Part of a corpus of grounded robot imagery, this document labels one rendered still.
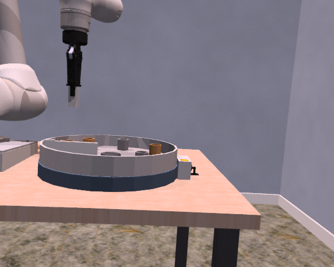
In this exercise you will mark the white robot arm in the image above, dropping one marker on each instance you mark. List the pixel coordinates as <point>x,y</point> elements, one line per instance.
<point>21,95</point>

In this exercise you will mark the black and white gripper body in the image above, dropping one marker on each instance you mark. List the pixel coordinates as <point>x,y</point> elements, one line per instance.
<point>74,39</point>

